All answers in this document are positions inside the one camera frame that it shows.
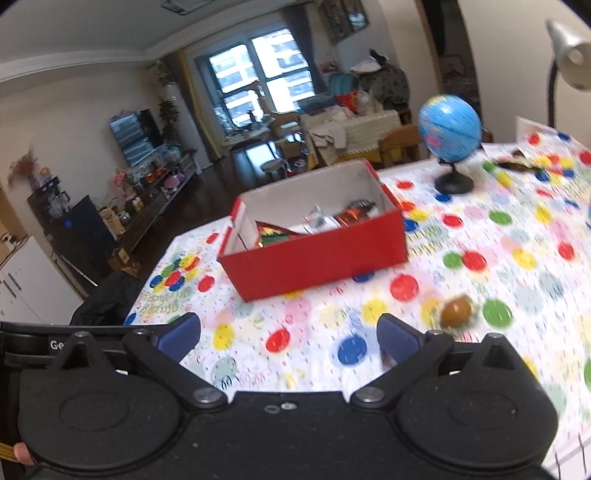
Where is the wooden chair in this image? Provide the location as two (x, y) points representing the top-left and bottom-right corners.
(378, 124), (422, 168)

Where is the red yellow snack bag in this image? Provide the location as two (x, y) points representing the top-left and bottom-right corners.
(256, 221), (307, 248)

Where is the silver desk lamp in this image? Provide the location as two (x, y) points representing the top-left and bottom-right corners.
(546, 19), (591, 128)

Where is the blue desk globe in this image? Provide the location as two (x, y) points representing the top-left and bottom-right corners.
(418, 94), (483, 195)

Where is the wall television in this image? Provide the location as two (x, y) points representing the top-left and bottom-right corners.
(109, 109), (164, 167)

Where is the balloon pattern tablecloth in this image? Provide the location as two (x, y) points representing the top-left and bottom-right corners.
(126, 119), (590, 479)

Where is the person's hand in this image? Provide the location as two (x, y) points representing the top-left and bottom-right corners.
(13, 442), (35, 466)

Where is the red cardboard box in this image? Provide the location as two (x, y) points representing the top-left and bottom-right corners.
(217, 160), (409, 301)

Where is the brown foil snack bag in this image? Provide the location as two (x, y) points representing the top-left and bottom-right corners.
(334, 199), (380, 227)

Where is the sofa with cream cover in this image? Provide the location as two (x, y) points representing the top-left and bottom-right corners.
(299, 73), (412, 167)

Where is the small round stool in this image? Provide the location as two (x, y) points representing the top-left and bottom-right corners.
(260, 159), (287, 182)

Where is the round coffee table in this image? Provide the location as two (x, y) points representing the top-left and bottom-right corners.
(221, 126), (277, 159)

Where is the wrapper near globe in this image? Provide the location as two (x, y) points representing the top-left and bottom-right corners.
(493, 149), (541, 173)

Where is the white snack packet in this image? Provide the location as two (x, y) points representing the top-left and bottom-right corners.
(304, 205), (341, 234)

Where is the black jacket on chair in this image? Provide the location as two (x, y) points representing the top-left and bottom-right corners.
(69, 270), (142, 326)

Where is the tv cabinet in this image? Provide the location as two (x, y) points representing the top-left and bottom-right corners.
(115, 153), (197, 253)

